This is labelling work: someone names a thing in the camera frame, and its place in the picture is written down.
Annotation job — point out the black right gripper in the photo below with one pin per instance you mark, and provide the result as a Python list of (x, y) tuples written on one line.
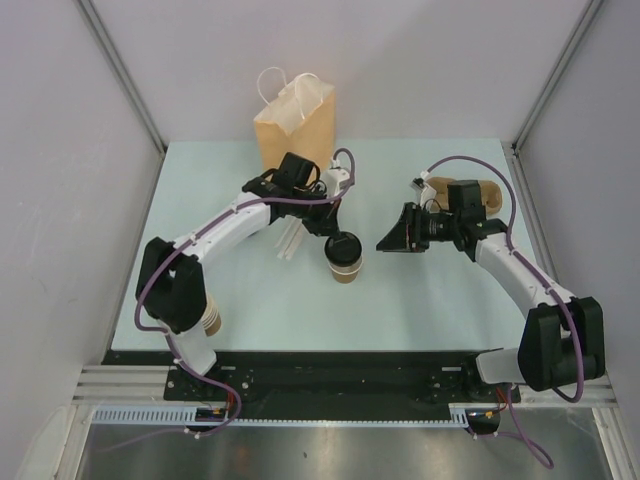
[(407, 235)]

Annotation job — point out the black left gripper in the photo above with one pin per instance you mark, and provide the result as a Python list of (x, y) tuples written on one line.
[(327, 224)]

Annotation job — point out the black plastic cup lid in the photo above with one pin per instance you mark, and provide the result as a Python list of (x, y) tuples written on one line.
[(343, 250)]

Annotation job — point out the single brown paper cup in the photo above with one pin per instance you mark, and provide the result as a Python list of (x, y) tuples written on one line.
[(346, 274)]

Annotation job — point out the stack of brown paper cups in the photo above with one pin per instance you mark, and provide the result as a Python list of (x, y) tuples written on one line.
[(211, 318)]

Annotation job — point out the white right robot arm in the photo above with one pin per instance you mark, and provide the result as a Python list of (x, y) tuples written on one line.
[(563, 338)]

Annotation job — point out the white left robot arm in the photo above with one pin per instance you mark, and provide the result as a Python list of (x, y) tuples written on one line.
[(171, 286)]

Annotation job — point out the brown paper takeout bag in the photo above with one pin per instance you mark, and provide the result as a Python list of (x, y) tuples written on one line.
[(300, 119)]

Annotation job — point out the brown cardboard cup carrier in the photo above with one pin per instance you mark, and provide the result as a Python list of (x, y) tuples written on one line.
[(491, 195)]

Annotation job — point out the right white cable duct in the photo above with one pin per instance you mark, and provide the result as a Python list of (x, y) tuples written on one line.
[(478, 415)]

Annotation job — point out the white cable duct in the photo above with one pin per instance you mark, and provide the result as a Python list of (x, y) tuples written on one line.
[(478, 415), (160, 415)]

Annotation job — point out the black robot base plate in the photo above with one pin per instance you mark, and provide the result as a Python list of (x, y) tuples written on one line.
[(339, 386)]

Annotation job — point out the left white cable duct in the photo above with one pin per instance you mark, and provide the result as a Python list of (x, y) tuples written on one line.
[(160, 415)]

